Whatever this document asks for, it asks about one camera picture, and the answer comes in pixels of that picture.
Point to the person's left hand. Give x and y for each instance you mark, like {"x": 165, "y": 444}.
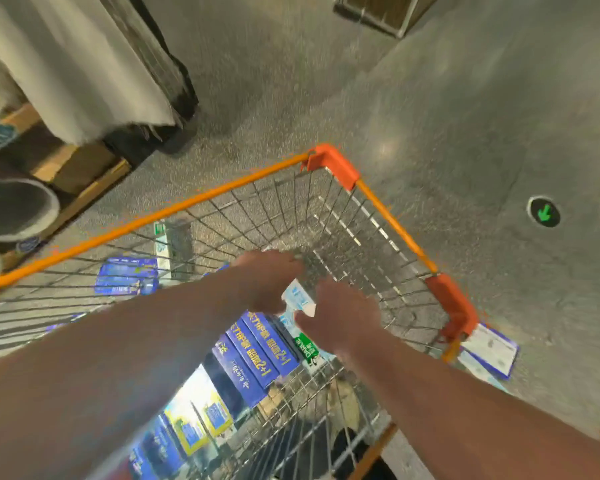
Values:
{"x": 267, "y": 279}

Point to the person's right hand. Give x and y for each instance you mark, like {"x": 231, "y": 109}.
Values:
{"x": 342, "y": 314}

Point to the person's left fingers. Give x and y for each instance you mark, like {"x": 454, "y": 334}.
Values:
{"x": 287, "y": 262}

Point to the person's right fingers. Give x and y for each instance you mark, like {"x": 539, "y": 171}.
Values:
{"x": 330, "y": 289}

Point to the white light blue carton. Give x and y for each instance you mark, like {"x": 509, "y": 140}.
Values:
{"x": 295, "y": 297}

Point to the person's right forearm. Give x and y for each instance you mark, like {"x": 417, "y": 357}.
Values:
{"x": 460, "y": 419}

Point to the person's left forearm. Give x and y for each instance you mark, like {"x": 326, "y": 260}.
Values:
{"x": 105, "y": 374}

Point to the green label box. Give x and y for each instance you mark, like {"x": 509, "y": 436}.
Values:
{"x": 307, "y": 348}

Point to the blue box with orange print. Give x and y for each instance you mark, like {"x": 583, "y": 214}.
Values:
{"x": 272, "y": 344}
{"x": 252, "y": 357}

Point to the blue box with white print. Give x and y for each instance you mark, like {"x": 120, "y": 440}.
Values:
{"x": 237, "y": 377}

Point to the white green toothpaste box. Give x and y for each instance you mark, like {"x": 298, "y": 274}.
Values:
{"x": 162, "y": 249}

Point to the flat blue box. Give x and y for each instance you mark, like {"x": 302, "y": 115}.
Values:
{"x": 125, "y": 277}

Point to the white blue cart sign card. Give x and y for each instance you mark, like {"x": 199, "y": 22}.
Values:
{"x": 490, "y": 349}

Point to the yellow blue picture box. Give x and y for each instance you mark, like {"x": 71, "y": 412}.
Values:
{"x": 200, "y": 409}

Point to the round green arrow floor marker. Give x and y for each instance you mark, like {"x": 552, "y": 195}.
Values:
{"x": 544, "y": 212}

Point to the dark blue packet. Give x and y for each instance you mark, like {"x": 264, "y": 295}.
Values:
{"x": 155, "y": 452}

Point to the wooden pallet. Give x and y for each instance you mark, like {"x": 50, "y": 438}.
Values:
{"x": 75, "y": 169}

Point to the white hanging cloth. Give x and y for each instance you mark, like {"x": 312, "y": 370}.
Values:
{"x": 75, "y": 59}

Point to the wooden crate with metal frame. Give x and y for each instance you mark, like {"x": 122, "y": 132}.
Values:
{"x": 380, "y": 9}

